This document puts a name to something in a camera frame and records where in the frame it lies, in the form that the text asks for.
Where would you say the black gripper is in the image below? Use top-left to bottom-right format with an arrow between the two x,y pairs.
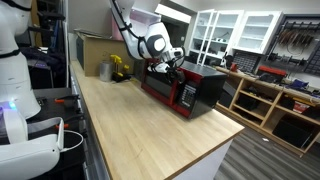
166,66 -> 186,85

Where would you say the red microwave door with handle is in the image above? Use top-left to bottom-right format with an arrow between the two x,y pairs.
140,58 -> 184,109

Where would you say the tall white glass-door cabinet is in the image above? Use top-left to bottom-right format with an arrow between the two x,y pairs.
189,8 -> 245,67

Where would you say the small white glass-door cabinet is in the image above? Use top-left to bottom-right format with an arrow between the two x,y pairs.
232,10 -> 284,56

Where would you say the dark grey box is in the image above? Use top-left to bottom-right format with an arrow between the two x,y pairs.
134,58 -> 148,81

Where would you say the yellow and black clamp tool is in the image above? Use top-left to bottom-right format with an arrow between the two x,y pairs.
109,54 -> 133,83

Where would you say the pink translucent storage bin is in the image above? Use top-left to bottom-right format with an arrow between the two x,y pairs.
111,7 -> 162,41

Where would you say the grey metal cylinder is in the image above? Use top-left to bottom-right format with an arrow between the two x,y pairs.
98,60 -> 114,83

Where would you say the black small-parts drawer organizer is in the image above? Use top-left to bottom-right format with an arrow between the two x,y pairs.
231,51 -> 263,75

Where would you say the small black bin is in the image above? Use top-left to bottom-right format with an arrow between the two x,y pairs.
235,94 -> 261,112

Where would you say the large brown cardboard box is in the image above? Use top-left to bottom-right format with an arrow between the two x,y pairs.
75,29 -> 136,78

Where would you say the red toolbox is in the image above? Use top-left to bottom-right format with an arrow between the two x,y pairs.
255,64 -> 288,84

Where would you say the wooden workbench with shelves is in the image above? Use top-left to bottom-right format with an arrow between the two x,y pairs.
214,65 -> 320,158

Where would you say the blue object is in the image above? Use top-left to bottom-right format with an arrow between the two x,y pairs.
288,79 -> 309,90

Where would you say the red and white carton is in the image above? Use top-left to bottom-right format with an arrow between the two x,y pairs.
292,100 -> 311,115

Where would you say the large black bin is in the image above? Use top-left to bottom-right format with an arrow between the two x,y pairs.
271,114 -> 315,150

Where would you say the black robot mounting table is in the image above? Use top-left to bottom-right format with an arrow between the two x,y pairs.
26,87 -> 111,180

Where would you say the black shelving rack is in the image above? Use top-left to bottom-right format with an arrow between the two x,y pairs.
14,0 -> 69,89

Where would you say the black clamp with orange handle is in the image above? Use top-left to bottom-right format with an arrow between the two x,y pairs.
54,114 -> 86,130
54,94 -> 81,105

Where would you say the white cable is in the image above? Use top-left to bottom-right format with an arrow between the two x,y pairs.
59,129 -> 85,153

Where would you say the black pegboard tool wall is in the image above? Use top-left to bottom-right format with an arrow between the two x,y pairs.
264,13 -> 320,77

